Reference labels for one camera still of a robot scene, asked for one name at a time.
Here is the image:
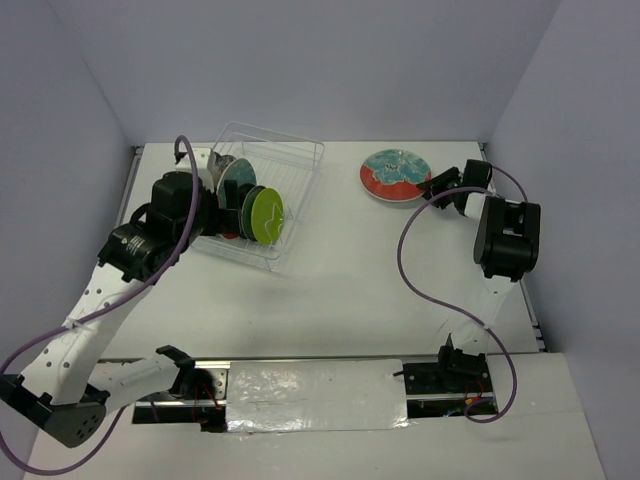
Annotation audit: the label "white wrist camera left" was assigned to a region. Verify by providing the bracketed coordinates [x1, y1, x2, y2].
[175, 147, 214, 192]

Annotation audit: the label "blue floral white plate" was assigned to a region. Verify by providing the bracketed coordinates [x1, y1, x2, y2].
[207, 150, 236, 189]

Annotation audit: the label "black plate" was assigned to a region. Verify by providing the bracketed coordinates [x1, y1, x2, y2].
[238, 183, 255, 239]

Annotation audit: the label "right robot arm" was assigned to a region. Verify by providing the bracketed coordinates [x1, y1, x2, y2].
[421, 159, 541, 391]

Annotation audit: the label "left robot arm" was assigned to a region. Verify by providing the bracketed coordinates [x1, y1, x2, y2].
[1, 171, 217, 448]

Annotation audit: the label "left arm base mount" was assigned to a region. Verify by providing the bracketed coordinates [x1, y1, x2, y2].
[132, 346, 230, 433]

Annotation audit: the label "silver foil tape sheet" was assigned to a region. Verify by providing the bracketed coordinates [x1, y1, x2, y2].
[226, 359, 409, 433]

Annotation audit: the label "dark green patterned plate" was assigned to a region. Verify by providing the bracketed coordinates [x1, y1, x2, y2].
[244, 185, 265, 241]

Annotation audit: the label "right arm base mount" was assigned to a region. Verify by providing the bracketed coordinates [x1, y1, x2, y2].
[393, 336, 498, 419]

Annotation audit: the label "lime green plate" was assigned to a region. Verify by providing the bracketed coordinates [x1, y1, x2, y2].
[252, 188, 284, 245]

